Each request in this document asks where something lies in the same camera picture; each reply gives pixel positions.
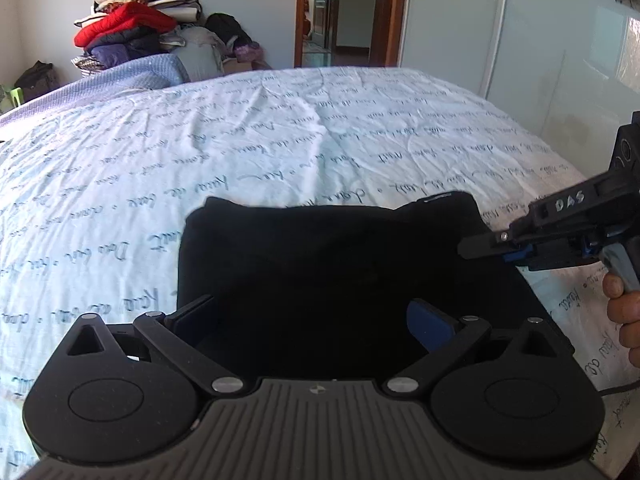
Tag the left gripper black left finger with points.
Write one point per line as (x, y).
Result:
(113, 393)

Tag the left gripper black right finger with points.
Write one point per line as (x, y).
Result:
(506, 397)

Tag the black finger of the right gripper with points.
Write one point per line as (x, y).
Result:
(546, 257)
(516, 242)

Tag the black pants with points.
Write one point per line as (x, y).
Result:
(322, 292)

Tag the person's right hand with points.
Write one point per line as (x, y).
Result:
(623, 309)

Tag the frosted glass wardrobe door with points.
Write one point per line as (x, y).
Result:
(565, 70)

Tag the white quilt with blue script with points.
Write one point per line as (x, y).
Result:
(94, 201)

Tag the blue striped bed sheet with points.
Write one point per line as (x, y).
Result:
(151, 73)

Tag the dark bag on floor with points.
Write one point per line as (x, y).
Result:
(38, 80)

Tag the grey bundled garment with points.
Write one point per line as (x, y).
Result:
(200, 55)

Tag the red jacket on pile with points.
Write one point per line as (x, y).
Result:
(128, 16)

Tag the pile of assorted clothes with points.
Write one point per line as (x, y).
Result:
(240, 53)

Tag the brown wooden door frame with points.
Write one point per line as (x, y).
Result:
(348, 32)

